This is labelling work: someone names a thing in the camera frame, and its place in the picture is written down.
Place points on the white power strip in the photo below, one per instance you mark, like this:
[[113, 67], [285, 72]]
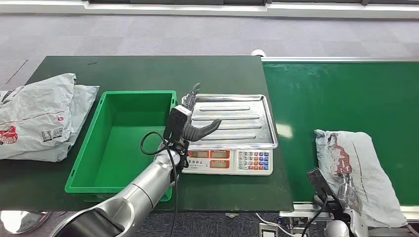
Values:
[[268, 232]]

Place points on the grey parcel red print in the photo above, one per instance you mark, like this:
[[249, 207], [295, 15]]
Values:
[[376, 170]]

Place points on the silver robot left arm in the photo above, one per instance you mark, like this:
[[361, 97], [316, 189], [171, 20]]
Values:
[[144, 189]]

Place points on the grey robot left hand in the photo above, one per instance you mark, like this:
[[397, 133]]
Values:
[[199, 133]]

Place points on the green plastic crate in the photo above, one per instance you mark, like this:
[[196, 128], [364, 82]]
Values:
[[124, 144]]

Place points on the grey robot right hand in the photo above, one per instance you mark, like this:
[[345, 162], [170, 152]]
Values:
[[350, 196]]

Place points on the large grey parcel with barcodes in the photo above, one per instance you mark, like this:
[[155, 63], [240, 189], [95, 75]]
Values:
[[36, 111]]

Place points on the round chrome base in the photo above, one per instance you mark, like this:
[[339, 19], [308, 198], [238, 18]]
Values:
[[19, 222]]

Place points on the white scale with steel tray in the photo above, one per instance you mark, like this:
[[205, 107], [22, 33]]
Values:
[[235, 121]]

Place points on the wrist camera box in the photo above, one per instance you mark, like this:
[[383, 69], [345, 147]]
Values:
[[176, 122], [319, 183]]

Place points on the pale grey flat parcel bag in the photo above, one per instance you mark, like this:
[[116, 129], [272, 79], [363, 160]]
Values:
[[83, 104]]

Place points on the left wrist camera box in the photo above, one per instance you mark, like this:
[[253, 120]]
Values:
[[176, 122]]

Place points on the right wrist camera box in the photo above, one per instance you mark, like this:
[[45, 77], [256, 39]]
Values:
[[319, 183]]

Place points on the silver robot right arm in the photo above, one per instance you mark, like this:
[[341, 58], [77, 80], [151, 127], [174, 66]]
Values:
[[337, 229]]

